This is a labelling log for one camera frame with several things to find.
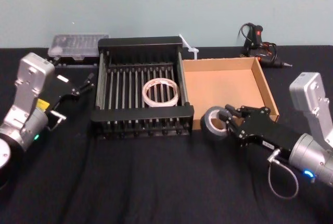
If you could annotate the small white three-armed plastic piece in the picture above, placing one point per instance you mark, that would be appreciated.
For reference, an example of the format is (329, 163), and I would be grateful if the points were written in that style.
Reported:
(193, 51)

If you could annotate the clear plastic case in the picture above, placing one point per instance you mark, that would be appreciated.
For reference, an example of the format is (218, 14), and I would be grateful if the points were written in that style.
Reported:
(78, 45)

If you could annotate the black rack with steel bars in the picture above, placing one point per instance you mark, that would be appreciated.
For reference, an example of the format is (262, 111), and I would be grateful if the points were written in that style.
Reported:
(140, 116)

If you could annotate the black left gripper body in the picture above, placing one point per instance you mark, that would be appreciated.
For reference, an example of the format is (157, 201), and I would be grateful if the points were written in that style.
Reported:
(59, 88)

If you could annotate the silver tape roll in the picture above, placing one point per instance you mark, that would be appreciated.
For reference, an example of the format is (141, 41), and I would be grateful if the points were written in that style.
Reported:
(208, 130)

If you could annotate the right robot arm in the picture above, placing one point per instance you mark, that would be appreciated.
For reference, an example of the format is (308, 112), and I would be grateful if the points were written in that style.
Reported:
(309, 151)

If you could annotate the white tape roll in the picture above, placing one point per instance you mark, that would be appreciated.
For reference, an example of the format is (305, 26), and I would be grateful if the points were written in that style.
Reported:
(145, 95)

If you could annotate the plain pale wall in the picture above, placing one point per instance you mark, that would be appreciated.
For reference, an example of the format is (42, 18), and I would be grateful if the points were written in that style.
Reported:
(156, 5)

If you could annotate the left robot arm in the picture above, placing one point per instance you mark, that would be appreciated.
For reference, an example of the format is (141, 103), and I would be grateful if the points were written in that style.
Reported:
(26, 83)

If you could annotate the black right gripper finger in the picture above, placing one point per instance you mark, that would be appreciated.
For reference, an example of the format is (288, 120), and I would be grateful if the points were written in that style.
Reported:
(234, 110)
(224, 116)

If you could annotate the shallow brown cardboard tray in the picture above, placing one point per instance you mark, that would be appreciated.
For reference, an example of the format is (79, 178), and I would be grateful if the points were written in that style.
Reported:
(221, 86)

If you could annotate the black table cloth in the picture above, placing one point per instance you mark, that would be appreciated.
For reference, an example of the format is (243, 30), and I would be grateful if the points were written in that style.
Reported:
(161, 182)

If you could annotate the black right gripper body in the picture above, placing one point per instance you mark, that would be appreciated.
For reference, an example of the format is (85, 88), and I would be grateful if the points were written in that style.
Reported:
(265, 130)

